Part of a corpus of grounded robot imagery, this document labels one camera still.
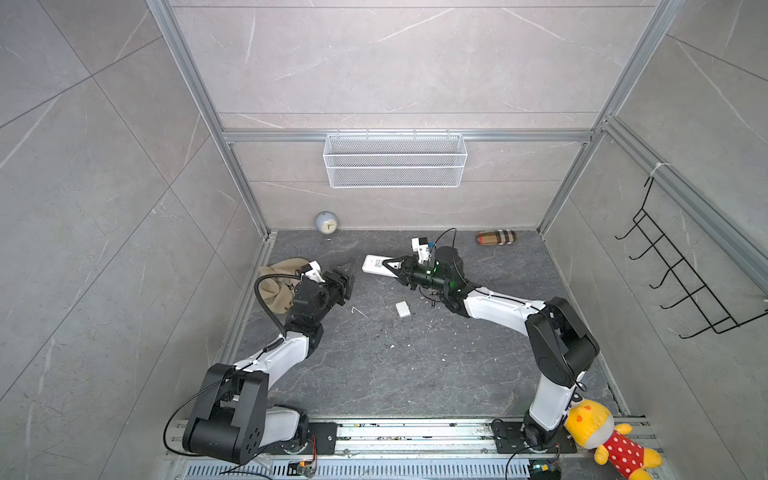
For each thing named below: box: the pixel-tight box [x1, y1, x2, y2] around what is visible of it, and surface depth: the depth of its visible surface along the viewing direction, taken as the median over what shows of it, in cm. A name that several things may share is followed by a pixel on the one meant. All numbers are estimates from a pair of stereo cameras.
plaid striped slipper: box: [476, 229, 517, 246], surface depth 117 cm
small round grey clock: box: [315, 210, 338, 241], surface depth 117 cm
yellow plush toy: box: [565, 399, 662, 480], surface depth 70 cm
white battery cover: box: [395, 300, 411, 318], surface depth 99 cm
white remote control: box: [362, 254, 399, 278], surface depth 83 cm
